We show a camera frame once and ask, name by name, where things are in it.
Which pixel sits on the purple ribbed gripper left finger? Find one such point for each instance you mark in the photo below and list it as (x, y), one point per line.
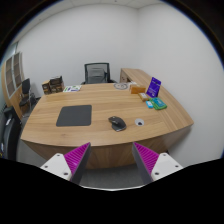
(70, 166)

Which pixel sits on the black chair at left edge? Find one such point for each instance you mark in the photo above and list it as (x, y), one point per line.
(10, 129)

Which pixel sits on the round grey coaster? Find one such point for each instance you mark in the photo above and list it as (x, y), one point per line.
(120, 86)

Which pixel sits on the silver desk cable grommet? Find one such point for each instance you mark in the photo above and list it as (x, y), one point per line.
(139, 122)

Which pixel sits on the small blue card box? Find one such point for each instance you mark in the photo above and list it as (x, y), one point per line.
(149, 104)

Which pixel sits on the wooden office desk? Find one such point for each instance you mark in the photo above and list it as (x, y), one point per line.
(109, 148)

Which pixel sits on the black side chair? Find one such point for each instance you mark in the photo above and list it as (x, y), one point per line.
(27, 96)

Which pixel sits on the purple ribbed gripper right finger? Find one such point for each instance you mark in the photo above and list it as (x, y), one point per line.
(151, 165)

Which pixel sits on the white printed leaflet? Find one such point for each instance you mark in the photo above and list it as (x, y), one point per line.
(73, 88)

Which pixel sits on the wooden wall shelf cabinet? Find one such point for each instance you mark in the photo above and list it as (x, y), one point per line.
(12, 78)

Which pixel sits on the dark grey computer mouse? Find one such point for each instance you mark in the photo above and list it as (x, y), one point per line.
(117, 123)

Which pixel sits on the small tan cardboard box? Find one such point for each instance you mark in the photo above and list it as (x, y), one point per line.
(143, 97)

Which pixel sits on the wooden side cabinet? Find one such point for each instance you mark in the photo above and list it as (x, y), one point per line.
(129, 75)

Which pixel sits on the black mesh office chair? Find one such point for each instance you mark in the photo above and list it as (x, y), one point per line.
(97, 73)

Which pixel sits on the dark grey mouse pad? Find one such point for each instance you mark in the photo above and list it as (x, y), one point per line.
(75, 116)

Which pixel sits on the small brown box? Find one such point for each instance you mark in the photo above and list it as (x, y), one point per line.
(46, 87)

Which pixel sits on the orange wooden tissue box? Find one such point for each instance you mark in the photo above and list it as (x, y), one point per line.
(135, 89)

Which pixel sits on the green flat box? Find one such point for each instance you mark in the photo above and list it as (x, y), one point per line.
(157, 103)

